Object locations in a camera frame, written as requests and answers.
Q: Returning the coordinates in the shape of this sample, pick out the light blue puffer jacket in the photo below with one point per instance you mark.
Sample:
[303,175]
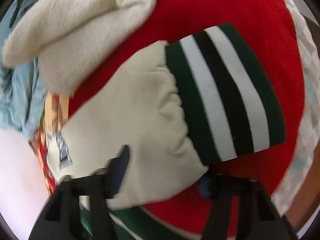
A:
[22,91]

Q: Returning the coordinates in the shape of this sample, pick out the cream fleece garment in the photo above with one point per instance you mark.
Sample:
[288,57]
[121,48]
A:
[71,38]

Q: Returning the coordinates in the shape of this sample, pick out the green red varsity jacket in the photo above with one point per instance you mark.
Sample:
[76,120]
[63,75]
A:
[204,85]

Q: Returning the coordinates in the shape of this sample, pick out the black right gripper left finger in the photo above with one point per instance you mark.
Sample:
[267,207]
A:
[60,217]

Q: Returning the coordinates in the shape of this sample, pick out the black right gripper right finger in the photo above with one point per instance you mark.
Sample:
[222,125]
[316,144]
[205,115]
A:
[258,217]

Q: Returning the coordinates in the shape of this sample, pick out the red floral blanket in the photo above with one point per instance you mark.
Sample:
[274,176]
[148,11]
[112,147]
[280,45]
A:
[54,116]

